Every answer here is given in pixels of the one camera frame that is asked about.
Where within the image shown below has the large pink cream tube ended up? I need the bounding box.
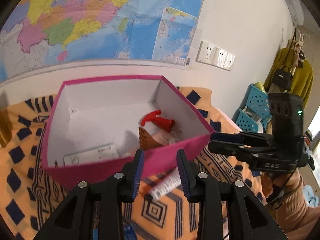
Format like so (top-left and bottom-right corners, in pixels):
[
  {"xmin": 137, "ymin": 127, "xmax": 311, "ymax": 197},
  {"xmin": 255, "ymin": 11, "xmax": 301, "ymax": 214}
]
[{"xmin": 152, "ymin": 129, "xmax": 180, "ymax": 146}]

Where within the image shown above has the magenta cardboard box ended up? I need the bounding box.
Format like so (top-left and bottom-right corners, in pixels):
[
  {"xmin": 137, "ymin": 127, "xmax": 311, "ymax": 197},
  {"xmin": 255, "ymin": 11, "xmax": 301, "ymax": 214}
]
[{"xmin": 41, "ymin": 75, "xmax": 214, "ymax": 189}]

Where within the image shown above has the person's right hand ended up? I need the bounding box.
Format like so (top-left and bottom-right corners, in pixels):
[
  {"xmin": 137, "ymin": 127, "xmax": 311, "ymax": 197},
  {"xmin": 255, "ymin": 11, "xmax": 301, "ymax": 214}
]
[{"xmin": 261, "ymin": 169, "xmax": 302, "ymax": 203}]

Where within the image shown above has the mustard yellow coat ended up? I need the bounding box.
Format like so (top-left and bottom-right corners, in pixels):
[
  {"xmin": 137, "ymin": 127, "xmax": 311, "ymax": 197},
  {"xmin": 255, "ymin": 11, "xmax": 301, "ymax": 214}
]
[{"xmin": 264, "ymin": 48, "xmax": 313, "ymax": 108}]

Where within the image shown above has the red spray nozzle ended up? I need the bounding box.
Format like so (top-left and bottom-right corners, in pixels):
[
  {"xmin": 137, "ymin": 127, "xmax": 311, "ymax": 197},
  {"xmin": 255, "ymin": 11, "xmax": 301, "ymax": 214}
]
[{"xmin": 140, "ymin": 109, "xmax": 175, "ymax": 133}]

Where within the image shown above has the blue perforated basket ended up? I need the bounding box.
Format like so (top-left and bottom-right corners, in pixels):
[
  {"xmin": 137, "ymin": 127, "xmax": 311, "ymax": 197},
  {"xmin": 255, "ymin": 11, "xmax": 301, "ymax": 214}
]
[{"xmin": 232, "ymin": 82, "xmax": 272, "ymax": 133}]

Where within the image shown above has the black handbag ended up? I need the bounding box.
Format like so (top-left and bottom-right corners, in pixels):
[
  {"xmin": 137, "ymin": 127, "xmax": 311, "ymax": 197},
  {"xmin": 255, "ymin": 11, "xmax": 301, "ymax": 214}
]
[{"xmin": 271, "ymin": 66, "xmax": 293, "ymax": 91}]

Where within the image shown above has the brown plastic comb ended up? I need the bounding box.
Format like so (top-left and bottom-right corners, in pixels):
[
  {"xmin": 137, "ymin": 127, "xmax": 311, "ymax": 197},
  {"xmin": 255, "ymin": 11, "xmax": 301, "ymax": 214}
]
[{"xmin": 139, "ymin": 127, "xmax": 163, "ymax": 151}]

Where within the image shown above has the white wall socket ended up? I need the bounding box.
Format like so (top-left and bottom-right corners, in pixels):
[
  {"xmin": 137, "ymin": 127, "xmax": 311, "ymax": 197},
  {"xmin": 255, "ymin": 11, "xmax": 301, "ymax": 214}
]
[{"xmin": 196, "ymin": 41, "xmax": 216, "ymax": 64}]

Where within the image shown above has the brass pole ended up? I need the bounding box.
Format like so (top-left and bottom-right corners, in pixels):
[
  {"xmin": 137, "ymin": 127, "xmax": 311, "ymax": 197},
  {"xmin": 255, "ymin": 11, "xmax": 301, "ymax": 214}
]
[{"xmin": 0, "ymin": 109, "xmax": 12, "ymax": 148}]

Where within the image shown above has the small pink white tube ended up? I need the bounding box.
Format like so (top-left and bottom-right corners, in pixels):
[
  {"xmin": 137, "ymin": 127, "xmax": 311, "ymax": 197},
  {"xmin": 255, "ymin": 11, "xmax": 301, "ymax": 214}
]
[{"xmin": 148, "ymin": 167, "xmax": 181, "ymax": 200}]

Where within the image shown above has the colourful wall map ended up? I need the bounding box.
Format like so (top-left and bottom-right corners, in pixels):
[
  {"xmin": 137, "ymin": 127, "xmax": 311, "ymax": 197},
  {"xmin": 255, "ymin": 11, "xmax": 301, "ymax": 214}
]
[{"xmin": 1, "ymin": 0, "xmax": 203, "ymax": 81}]

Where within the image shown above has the white medicine box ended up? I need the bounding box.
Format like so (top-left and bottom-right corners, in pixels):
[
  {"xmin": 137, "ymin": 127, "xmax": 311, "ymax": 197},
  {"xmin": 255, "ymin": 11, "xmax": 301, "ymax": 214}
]
[{"xmin": 63, "ymin": 144, "xmax": 119, "ymax": 166}]

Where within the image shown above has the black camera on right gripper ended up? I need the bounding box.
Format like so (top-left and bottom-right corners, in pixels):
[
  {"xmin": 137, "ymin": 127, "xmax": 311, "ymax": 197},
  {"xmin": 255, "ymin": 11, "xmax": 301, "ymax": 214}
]
[{"xmin": 268, "ymin": 93, "xmax": 303, "ymax": 140}]

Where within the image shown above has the white wall switch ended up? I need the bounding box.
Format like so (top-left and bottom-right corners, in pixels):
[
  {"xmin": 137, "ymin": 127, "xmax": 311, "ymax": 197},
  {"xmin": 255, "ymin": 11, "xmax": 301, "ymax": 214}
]
[{"xmin": 212, "ymin": 47, "xmax": 235, "ymax": 70}]

